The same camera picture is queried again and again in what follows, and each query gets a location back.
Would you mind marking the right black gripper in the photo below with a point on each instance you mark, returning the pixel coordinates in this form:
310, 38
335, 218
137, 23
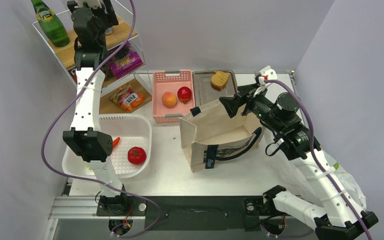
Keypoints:
233, 103

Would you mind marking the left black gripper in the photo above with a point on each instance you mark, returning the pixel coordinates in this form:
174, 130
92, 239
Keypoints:
106, 14

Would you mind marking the silver drink can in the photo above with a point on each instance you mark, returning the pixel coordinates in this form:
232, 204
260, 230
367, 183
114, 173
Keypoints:
109, 31

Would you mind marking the beige canvas tote bag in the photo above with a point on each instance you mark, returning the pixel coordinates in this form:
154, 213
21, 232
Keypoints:
208, 135

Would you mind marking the red pomegranate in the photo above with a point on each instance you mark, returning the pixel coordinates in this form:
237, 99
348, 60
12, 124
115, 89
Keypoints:
184, 94

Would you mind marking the orange peach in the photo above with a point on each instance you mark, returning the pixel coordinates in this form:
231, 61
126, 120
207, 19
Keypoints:
169, 99

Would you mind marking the orange snack packet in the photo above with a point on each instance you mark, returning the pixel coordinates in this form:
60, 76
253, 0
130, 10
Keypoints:
127, 98

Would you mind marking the white plastic grocery bag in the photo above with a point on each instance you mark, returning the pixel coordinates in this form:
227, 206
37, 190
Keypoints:
290, 174

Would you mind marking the white plastic basin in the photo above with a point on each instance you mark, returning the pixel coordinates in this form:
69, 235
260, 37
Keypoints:
134, 130

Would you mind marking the red tomato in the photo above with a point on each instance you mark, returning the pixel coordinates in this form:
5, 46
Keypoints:
136, 155

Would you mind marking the red chili pepper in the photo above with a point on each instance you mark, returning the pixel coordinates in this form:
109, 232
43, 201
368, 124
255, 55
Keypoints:
116, 142

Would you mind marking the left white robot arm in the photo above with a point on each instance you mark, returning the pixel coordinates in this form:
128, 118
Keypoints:
89, 99

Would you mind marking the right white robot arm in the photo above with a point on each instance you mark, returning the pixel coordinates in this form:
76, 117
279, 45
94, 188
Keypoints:
339, 216

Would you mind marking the brown bread slice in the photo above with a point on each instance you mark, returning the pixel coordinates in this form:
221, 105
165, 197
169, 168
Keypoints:
219, 80

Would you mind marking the stainless steel tray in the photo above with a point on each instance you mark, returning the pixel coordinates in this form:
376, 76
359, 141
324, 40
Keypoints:
203, 91

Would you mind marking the purple snack packet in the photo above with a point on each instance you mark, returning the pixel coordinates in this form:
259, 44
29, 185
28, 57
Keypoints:
121, 66

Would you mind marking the green glass bottle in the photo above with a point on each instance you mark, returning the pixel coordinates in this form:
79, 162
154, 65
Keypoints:
50, 24

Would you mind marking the pink plastic basket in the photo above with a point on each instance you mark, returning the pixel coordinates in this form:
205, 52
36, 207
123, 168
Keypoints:
170, 81

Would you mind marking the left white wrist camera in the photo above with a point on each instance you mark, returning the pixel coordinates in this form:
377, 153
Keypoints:
92, 4

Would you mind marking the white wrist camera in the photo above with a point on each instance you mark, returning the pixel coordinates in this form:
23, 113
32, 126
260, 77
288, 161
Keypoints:
263, 75
92, 4

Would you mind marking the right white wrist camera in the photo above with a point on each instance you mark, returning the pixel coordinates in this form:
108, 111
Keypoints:
263, 75

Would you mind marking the white wire wooden shelf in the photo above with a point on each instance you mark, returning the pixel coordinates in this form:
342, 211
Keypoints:
124, 38

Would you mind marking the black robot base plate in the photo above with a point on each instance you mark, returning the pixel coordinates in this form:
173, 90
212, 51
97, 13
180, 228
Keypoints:
192, 213

